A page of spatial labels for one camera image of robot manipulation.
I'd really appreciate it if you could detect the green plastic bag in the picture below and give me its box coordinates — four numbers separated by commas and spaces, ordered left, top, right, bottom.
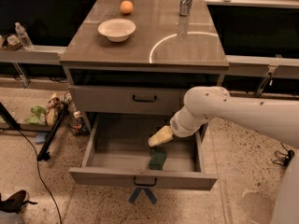
25, 105, 46, 125

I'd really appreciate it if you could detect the orange fruit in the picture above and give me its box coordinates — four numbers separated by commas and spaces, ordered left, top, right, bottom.
120, 1, 134, 15

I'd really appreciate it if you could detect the grey drawer cabinet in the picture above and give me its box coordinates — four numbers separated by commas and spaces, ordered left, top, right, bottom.
61, 0, 229, 127

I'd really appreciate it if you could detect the white bowl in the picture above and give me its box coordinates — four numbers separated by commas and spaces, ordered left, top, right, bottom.
98, 19, 136, 42

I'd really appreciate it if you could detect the black floor cable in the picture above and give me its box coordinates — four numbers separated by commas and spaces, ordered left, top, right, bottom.
0, 103, 64, 224

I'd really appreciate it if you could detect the clear plastic water bottle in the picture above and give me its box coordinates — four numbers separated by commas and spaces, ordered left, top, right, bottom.
15, 22, 34, 49

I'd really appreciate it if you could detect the small tray with items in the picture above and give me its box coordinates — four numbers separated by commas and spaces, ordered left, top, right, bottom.
0, 35, 21, 51

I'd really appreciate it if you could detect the black tripod leg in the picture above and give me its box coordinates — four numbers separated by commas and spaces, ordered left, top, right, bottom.
37, 105, 67, 161

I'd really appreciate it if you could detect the brown snack bag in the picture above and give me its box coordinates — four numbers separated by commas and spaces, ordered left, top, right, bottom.
46, 92, 62, 126

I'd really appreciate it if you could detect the blue tape cross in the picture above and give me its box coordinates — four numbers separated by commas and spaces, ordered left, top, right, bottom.
127, 187, 158, 205

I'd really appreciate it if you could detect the dark shoe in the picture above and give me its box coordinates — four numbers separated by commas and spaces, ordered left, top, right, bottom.
0, 189, 36, 213

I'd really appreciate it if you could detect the open grey lower drawer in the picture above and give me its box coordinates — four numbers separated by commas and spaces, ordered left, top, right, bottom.
69, 113, 217, 190

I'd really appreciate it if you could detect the green sponge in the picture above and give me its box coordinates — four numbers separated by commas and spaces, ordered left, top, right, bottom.
149, 149, 167, 171

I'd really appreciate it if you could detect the black cable bundle right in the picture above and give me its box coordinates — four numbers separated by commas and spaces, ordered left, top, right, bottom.
271, 142, 295, 167

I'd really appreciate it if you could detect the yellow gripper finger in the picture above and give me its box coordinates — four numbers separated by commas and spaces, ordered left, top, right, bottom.
149, 125, 173, 147

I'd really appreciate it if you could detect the closed grey upper drawer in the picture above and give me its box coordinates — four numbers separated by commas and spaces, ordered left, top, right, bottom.
69, 85, 186, 115

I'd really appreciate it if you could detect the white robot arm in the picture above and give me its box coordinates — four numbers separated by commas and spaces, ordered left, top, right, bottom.
149, 87, 299, 224

